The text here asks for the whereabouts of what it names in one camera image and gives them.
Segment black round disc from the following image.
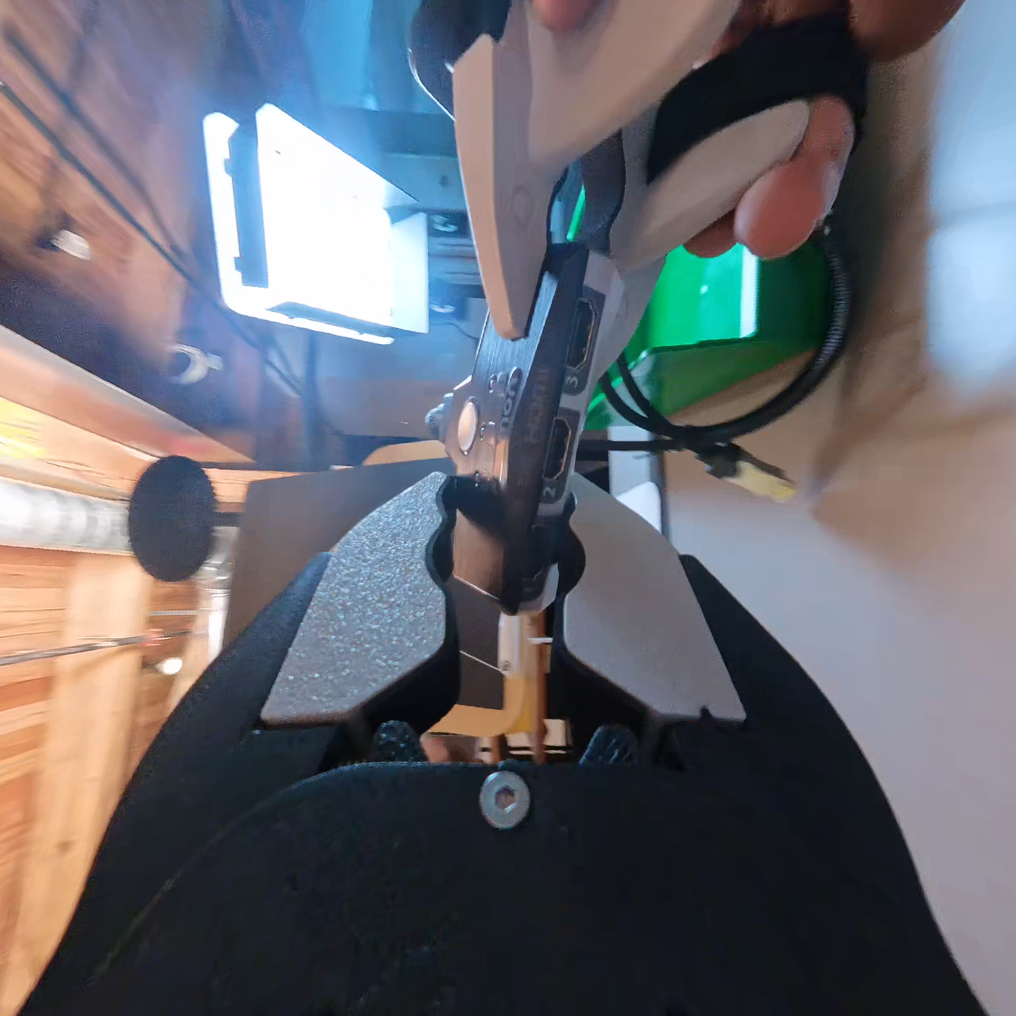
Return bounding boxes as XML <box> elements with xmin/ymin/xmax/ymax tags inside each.
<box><xmin>127</xmin><ymin>455</ymin><xmax>219</xmax><ymax>583</ymax></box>

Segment silver hdmi switch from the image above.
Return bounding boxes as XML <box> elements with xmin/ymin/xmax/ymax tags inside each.
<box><xmin>429</xmin><ymin>242</ymin><xmax>636</xmax><ymax>620</ymax></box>

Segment green plastic bin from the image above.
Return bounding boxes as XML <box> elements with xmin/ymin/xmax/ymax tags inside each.
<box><xmin>567</xmin><ymin>186</ymin><xmax>830</xmax><ymax>418</ymax></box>

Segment silver ventilation duct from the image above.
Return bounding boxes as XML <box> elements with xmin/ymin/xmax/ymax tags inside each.
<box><xmin>0</xmin><ymin>476</ymin><xmax>136</xmax><ymax>552</ymax></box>

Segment bright window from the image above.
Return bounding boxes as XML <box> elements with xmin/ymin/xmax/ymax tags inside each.
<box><xmin>202</xmin><ymin>103</ymin><xmax>430</xmax><ymax>346</ymax></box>

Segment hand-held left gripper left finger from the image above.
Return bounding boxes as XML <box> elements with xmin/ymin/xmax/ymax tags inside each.
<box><xmin>260</xmin><ymin>470</ymin><xmax>463</xmax><ymax>735</ymax></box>

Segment braided hdmi cable green plugs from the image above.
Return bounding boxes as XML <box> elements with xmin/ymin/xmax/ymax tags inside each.
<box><xmin>595</xmin><ymin>226</ymin><xmax>854</xmax><ymax>505</ymax></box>

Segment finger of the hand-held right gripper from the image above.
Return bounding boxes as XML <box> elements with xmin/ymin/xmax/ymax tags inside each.
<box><xmin>583</xmin><ymin>135</ymin><xmax>664</xmax><ymax>275</ymax></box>
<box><xmin>452</xmin><ymin>12</ymin><xmax>588</xmax><ymax>341</ymax></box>

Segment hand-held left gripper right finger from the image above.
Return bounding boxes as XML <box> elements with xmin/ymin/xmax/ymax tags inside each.
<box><xmin>550</xmin><ymin>475</ymin><xmax>749</xmax><ymax>730</ymax></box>

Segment person's right hand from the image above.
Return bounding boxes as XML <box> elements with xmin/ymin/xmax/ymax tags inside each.
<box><xmin>686</xmin><ymin>0</ymin><xmax>965</xmax><ymax>261</ymax></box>

